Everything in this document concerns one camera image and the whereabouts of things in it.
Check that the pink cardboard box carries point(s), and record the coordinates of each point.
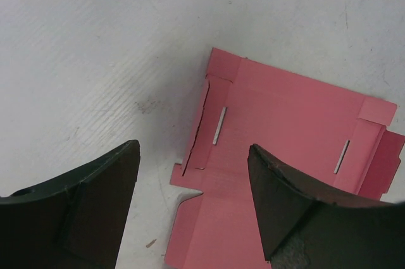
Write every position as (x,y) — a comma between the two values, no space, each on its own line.
(338,136)

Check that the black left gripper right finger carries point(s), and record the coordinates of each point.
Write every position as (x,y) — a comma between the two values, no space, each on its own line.
(306,223)

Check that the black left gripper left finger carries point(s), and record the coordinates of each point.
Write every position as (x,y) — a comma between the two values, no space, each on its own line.
(74,220)

